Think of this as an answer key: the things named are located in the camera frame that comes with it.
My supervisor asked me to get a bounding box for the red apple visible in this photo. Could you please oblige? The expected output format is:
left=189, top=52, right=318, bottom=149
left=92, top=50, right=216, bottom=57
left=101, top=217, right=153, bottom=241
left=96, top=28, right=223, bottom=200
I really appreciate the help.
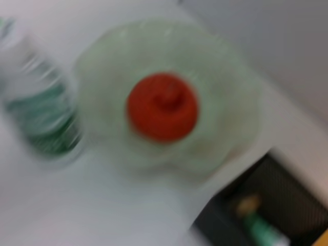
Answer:
left=127, top=72, right=200, bottom=144

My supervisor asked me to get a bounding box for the clear green-label water bottle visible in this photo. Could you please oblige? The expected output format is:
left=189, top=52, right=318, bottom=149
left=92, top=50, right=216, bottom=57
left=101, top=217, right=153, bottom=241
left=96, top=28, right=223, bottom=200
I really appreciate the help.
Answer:
left=0, top=17, right=85, bottom=165

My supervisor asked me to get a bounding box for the green utility knife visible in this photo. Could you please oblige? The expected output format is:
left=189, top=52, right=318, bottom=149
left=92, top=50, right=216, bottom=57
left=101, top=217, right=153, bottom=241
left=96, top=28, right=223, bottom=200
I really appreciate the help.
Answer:
left=242, top=212, right=288, bottom=246

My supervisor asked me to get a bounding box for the green glass fruit plate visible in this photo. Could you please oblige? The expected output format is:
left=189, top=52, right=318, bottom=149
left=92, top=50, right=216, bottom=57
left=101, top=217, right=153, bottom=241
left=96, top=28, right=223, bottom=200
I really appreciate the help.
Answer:
left=74, top=17, right=261, bottom=180

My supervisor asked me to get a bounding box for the black mesh pen holder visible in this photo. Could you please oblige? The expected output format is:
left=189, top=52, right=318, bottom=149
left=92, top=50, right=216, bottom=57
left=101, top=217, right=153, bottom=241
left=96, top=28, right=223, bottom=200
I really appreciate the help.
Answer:
left=191, top=151, right=328, bottom=246

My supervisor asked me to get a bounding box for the yellow plastic bin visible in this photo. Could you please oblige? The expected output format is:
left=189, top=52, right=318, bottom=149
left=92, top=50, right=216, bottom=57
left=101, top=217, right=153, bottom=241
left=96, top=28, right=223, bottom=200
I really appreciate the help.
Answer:
left=311, top=235, right=328, bottom=246

